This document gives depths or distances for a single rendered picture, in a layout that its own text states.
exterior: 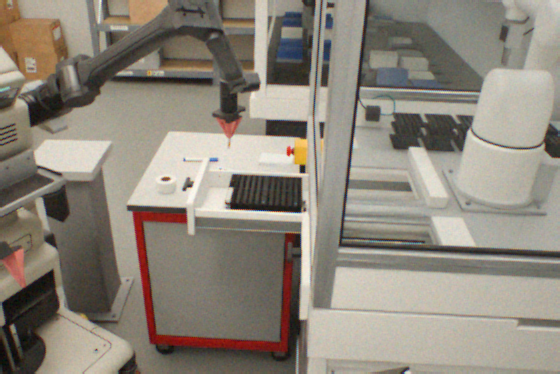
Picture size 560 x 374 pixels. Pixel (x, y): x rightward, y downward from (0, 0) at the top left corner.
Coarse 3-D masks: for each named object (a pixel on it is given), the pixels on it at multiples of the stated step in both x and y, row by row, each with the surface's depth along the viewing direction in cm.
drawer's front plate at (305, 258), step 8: (304, 216) 135; (304, 224) 132; (304, 232) 128; (304, 240) 125; (304, 248) 122; (304, 256) 120; (304, 264) 117; (304, 272) 115; (304, 280) 112; (304, 288) 112; (304, 296) 113; (304, 304) 114; (304, 312) 115
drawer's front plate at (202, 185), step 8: (208, 160) 163; (200, 168) 157; (208, 168) 163; (200, 176) 152; (200, 184) 150; (208, 184) 165; (192, 192) 144; (200, 192) 151; (192, 200) 140; (200, 200) 151; (192, 208) 140; (192, 216) 141; (192, 224) 143; (192, 232) 144
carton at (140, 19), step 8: (136, 0) 479; (144, 0) 479; (152, 0) 479; (160, 0) 479; (136, 8) 482; (144, 8) 482; (152, 8) 482; (160, 8) 483; (136, 16) 486; (144, 16) 486; (152, 16) 486; (144, 24) 490
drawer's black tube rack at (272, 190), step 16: (240, 176) 159; (256, 176) 160; (272, 176) 160; (240, 192) 151; (256, 192) 151; (272, 192) 151; (288, 192) 152; (240, 208) 149; (256, 208) 148; (272, 208) 149; (288, 208) 149
